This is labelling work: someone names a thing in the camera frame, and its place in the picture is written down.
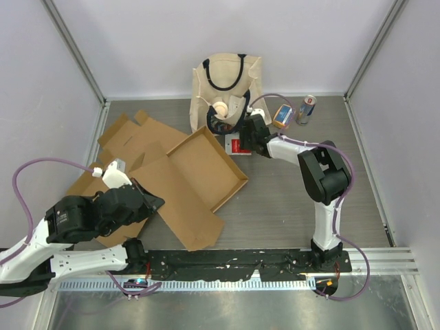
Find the tape roll in bag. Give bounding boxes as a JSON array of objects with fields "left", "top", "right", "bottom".
[{"left": 212, "top": 101, "right": 228, "bottom": 119}]

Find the white slotted cable duct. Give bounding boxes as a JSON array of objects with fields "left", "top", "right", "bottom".
[{"left": 58, "top": 278, "right": 316, "bottom": 292}]

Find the white red packet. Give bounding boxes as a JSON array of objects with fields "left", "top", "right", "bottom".
[{"left": 224, "top": 132, "right": 252, "bottom": 155}]

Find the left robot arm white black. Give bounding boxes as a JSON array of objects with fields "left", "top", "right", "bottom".
[{"left": 1, "top": 181, "right": 165, "bottom": 298}]

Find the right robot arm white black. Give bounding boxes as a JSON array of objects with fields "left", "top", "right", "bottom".
[{"left": 239, "top": 114, "right": 352, "bottom": 272}]

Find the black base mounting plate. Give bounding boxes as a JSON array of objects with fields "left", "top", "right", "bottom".
[{"left": 107, "top": 249, "right": 353, "bottom": 283}]

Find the white box in bag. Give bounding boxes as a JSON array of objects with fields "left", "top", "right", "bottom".
[{"left": 228, "top": 96, "right": 246, "bottom": 116}]

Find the brown cardboard box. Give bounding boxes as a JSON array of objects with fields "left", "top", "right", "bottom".
[{"left": 130, "top": 127, "right": 248, "bottom": 251}]

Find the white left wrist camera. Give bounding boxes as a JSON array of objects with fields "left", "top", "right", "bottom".
[{"left": 92, "top": 158, "right": 132, "bottom": 189}]

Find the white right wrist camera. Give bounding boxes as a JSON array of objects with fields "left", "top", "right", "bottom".
[{"left": 247, "top": 107, "right": 265, "bottom": 118}]

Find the beige canvas tote bag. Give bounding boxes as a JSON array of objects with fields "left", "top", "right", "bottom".
[{"left": 189, "top": 53, "right": 262, "bottom": 135}]

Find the silver blue drink can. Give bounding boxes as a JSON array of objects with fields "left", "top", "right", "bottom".
[{"left": 296, "top": 95, "right": 317, "bottom": 125}]

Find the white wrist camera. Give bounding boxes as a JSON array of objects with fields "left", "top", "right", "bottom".
[
  {"left": 247, "top": 107, "right": 265, "bottom": 118},
  {"left": 92, "top": 158, "right": 132, "bottom": 189}
]

